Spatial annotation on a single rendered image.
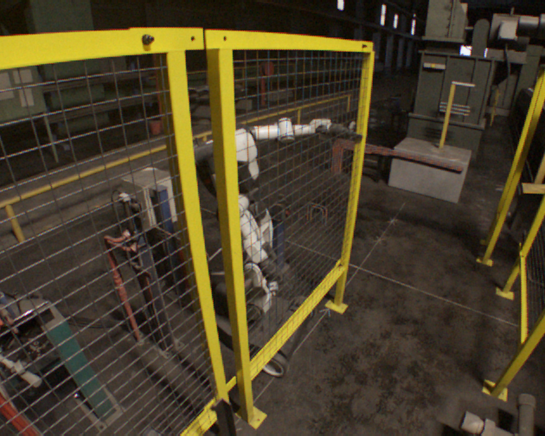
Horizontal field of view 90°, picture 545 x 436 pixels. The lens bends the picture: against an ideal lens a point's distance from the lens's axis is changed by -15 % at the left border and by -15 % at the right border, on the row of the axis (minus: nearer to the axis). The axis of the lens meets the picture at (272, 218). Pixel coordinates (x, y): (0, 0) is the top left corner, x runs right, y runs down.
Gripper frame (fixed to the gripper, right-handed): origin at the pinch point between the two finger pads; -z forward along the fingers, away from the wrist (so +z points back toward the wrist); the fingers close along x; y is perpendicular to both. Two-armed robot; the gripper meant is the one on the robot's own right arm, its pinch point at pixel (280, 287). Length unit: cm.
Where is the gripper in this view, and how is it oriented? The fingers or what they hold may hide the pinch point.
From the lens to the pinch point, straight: 168.5
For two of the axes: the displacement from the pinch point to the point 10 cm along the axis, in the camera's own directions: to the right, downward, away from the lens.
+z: -4.7, -8.3, -2.9
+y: 1.7, -4.1, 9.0
